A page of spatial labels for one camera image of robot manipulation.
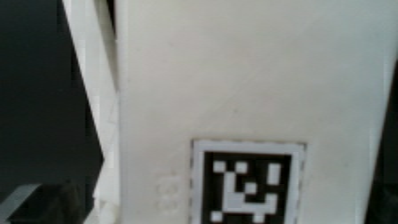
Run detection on white cabinet body box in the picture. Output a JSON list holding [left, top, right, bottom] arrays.
[[61, 0, 120, 224]]

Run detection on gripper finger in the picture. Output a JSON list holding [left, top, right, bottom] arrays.
[[0, 181, 86, 224]]

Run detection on white cabinet top block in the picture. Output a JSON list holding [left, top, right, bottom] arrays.
[[115, 0, 398, 224]]

